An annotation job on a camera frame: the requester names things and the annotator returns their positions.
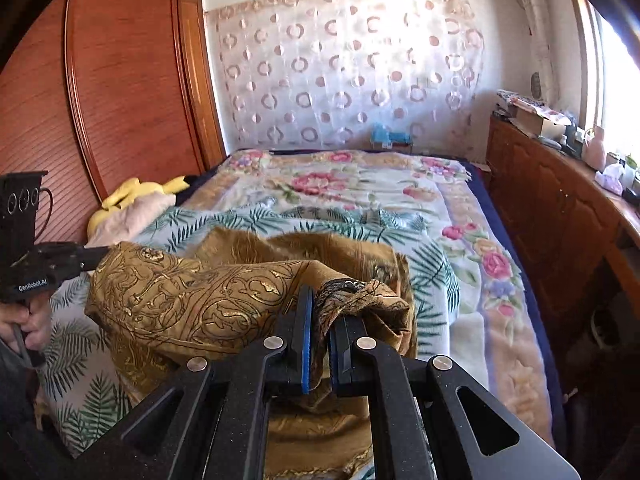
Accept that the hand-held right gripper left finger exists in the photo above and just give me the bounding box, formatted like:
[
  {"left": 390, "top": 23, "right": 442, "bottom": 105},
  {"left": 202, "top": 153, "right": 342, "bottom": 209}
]
[{"left": 59, "top": 285, "right": 316, "bottom": 480}]

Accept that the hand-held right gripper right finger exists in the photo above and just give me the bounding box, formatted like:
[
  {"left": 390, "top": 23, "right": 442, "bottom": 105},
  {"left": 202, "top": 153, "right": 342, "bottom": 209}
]
[{"left": 327, "top": 316, "right": 581, "bottom": 480}]

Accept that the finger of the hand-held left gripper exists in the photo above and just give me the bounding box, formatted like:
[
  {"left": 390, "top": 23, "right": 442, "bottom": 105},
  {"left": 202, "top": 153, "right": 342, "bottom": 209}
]
[{"left": 37, "top": 241, "right": 111, "bottom": 281}]

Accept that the golden patterned garment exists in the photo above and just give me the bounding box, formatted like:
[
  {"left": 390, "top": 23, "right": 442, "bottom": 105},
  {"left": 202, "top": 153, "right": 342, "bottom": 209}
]
[{"left": 85, "top": 230, "right": 416, "bottom": 480}]

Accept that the person's left hand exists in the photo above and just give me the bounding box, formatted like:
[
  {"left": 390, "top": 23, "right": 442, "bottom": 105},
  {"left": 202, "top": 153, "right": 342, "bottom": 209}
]
[{"left": 0, "top": 299, "right": 54, "bottom": 351}]

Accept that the pale pink cloth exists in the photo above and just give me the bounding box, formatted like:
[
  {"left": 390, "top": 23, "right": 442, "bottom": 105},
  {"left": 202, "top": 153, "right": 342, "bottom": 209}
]
[{"left": 90, "top": 192, "right": 176, "bottom": 248}]

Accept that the yellow plush toy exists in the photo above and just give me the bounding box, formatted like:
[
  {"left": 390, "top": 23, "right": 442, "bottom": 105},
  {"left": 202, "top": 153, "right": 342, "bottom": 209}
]
[{"left": 87, "top": 176, "right": 191, "bottom": 238}]

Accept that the palm leaf print blanket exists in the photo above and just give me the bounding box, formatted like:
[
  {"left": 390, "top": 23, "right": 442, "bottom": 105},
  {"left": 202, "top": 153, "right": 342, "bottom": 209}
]
[{"left": 37, "top": 205, "right": 461, "bottom": 480}]

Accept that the floral blanket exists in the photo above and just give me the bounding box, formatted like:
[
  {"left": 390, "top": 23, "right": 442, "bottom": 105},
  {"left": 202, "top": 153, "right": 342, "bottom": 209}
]
[{"left": 180, "top": 150, "right": 553, "bottom": 446}]

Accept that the wooden wardrobe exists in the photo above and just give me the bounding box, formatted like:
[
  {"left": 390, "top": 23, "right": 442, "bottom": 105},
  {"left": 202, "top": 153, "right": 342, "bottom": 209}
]
[{"left": 0, "top": 0, "right": 228, "bottom": 261}]

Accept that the blue plastic toy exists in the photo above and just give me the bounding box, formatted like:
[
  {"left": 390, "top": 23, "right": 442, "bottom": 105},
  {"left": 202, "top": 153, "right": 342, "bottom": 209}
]
[{"left": 370, "top": 124, "right": 412, "bottom": 153}]

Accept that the wooden cabinet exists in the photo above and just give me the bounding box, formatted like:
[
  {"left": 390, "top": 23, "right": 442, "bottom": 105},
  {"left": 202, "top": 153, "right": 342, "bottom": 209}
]
[{"left": 485, "top": 112, "right": 640, "bottom": 396}]

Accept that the sheer circle-patterned curtain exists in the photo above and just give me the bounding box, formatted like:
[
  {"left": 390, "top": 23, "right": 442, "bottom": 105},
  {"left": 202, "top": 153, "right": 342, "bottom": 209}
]
[{"left": 202, "top": 0, "right": 493, "bottom": 158}]

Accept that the cardboard box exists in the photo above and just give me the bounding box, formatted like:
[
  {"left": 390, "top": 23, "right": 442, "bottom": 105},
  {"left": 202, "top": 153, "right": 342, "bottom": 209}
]
[{"left": 515, "top": 105, "right": 571, "bottom": 138}]

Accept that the pink jar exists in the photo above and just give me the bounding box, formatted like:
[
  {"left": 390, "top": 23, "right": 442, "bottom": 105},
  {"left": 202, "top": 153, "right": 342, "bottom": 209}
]
[{"left": 585, "top": 127, "right": 608, "bottom": 171}]

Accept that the window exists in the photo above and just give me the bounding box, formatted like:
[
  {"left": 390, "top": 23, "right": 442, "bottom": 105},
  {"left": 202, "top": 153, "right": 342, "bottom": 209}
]
[{"left": 570, "top": 0, "right": 640, "bottom": 161}]

